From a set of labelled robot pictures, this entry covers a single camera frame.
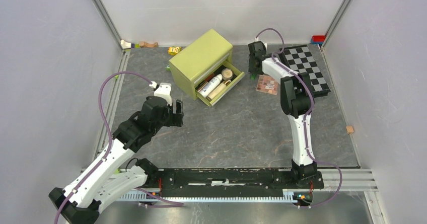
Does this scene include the pink eyeshadow palette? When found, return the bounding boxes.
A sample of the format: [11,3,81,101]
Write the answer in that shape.
[256,74,279,95]

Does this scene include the round powder jar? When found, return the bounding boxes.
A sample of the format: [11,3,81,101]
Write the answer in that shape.
[221,68,234,81]

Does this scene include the green metal drawer box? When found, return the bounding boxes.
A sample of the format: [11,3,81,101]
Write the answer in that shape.
[169,29,245,107]

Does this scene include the white plastic bottle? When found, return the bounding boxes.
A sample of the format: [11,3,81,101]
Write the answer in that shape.
[199,74,223,97]

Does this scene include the red black lip pencil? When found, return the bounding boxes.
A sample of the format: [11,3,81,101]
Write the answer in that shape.
[202,74,216,84]

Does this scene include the rose gold lipstick tube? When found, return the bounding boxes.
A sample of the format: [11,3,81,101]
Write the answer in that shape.
[197,82,208,92]

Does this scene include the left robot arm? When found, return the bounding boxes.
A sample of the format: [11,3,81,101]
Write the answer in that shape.
[48,96,183,223]

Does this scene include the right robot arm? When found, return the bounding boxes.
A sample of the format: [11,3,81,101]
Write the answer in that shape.
[248,41,317,188]

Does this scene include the black white checkerboard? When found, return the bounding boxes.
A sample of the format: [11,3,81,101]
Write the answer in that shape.
[279,45,331,98]

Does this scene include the red blue blocks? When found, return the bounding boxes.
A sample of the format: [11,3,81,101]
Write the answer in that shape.
[310,35,326,45]

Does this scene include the yellow toy car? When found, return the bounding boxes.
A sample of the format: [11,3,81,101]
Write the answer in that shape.
[168,46,182,56]

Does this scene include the wooden toy blocks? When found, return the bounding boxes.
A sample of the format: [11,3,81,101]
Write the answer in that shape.
[120,40,159,50]

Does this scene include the small wooden cube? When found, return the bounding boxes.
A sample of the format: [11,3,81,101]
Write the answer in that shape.
[346,126,354,134]

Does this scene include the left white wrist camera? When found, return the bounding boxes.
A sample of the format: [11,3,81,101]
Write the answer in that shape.
[149,81,173,106]

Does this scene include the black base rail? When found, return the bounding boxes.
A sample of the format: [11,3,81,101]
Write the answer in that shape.
[143,168,324,198]

